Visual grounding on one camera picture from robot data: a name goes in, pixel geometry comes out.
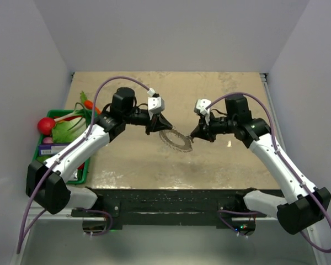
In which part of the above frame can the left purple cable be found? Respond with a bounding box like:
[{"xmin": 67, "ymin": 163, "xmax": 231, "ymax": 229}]
[{"xmin": 16, "ymin": 77, "xmax": 157, "ymax": 255}]

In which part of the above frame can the purple cable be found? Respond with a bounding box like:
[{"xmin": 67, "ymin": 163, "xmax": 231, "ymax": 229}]
[
  {"xmin": 206, "ymin": 92, "xmax": 331, "ymax": 253},
  {"xmin": 16, "ymin": 77, "xmax": 157, "ymax": 255}
]

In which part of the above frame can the purple box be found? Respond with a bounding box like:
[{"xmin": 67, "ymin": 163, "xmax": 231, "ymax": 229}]
[{"xmin": 38, "ymin": 143, "xmax": 68, "ymax": 156}]

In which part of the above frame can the red toy radish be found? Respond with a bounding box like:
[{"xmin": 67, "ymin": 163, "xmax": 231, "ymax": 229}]
[{"xmin": 37, "ymin": 117, "xmax": 56, "ymax": 135}]

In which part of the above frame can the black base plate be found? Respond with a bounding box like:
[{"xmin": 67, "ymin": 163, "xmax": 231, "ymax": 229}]
[{"xmin": 37, "ymin": 189, "xmax": 275, "ymax": 232}]

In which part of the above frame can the white silver packet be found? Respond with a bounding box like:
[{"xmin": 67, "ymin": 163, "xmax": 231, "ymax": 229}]
[{"xmin": 68, "ymin": 169, "xmax": 85, "ymax": 184}]

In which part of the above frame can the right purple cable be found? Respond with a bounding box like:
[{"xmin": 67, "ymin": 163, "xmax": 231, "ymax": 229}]
[{"xmin": 206, "ymin": 92, "xmax": 331, "ymax": 253}]

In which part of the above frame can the orange toy carrot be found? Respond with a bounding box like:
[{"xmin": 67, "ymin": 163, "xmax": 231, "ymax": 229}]
[{"xmin": 79, "ymin": 91, "xmax": 101, "ymax": 114}]

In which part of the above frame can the red toy pepper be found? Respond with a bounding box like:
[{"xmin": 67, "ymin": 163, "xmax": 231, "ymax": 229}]
[{"xmin": 77, "ymin": 163, "xmax": 84, "ymax": 170}]

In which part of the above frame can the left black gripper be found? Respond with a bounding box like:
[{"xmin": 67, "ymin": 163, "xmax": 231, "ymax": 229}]
[{"xmin": 124, "ymin": 109, "xmax": 172, "ymax": 136}]

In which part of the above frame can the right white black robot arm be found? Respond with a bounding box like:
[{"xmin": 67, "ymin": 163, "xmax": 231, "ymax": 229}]
[{"xmin": 190, "ymin": 93, "xmax": 331, "ymax": 235}]

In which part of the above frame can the green plastic crate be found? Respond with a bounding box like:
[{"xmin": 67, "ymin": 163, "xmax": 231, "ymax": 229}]
[{"xmin": 33, "ymin": 109, "xmax": 91, "ymax": 185}]

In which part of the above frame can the pink toy onion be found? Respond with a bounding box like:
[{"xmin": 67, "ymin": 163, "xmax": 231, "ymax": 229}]
[{"xmin": 42, "ymin": 137, "xmax": 54, "ymax": 144}]

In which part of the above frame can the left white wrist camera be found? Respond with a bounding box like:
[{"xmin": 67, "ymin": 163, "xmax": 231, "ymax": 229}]
[{"xmin": 147, "ymin": 97, "xmax": 165, "ymax": 114}]

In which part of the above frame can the green toy pepper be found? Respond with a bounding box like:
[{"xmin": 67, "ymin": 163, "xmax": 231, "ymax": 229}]
[{"xmin": 36, "ymin": 155, "xmax": 51, "ymax": 163}]

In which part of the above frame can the aluminium rail frame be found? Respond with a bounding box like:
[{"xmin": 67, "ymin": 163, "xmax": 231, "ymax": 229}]
[{"xmin": 16, "ymin": 190, "xmax": 113, "ymax": 255}]

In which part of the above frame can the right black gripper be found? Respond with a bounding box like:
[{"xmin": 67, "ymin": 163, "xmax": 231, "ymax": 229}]
[{"xmin": 191, "ymin": 110, "xmax": 237, "ymax": 143}]

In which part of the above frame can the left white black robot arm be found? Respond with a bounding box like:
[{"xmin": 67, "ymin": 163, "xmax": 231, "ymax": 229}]
[{"xmin": 25, "ymin": 87, "xmax": 173, "ymax": 216}]

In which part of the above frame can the toy bok choy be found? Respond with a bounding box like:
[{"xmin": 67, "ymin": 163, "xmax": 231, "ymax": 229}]
[{"xmin": 51, "ymin": 103, "xmax": 91, "ymax": 144}]

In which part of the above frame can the metal disc with keyrings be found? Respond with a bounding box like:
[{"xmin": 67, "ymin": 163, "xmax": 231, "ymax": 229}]
[{"xmin": 159, "ymin": 129, "xmax": 193, "ymax": 152}]

